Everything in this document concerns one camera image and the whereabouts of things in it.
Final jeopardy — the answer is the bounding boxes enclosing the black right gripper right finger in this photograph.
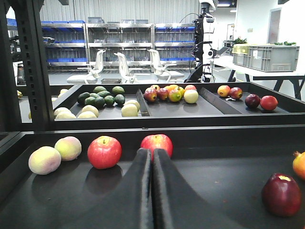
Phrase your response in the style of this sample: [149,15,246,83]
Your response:
[152,149,243,229]

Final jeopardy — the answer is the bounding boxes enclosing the grey plastic crate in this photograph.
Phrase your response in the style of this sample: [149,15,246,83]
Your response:
[232,44,300,72]

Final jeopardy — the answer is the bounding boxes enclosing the pale peach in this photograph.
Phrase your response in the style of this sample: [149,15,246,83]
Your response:
[54,136,81,161]
[28,146,61,175]

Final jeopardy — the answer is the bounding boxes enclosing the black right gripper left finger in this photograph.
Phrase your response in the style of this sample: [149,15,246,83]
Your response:
[69,148,152,229]

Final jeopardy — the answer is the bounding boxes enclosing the dark red apple right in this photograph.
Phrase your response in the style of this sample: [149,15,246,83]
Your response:
[262,173,302,217]

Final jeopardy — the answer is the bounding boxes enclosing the red apple middle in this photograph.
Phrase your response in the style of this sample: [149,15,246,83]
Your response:
[87,135,122,169]

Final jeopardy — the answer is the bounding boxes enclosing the pale peach front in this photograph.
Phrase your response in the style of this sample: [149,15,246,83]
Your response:
[28,146,61,175]

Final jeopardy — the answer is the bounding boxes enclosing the pale peach back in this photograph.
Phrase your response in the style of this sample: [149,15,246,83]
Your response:
[54,136,81,161]

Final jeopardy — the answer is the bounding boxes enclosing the upper black fruit tray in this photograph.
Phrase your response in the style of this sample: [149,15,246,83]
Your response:
[16,82,305,131]

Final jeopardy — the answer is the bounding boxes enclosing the pale yellow pear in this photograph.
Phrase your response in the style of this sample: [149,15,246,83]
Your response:
[121,104,138,117]

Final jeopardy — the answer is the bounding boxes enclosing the black wooden fruit display stand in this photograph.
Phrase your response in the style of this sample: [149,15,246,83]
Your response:
[0,127,305,229]

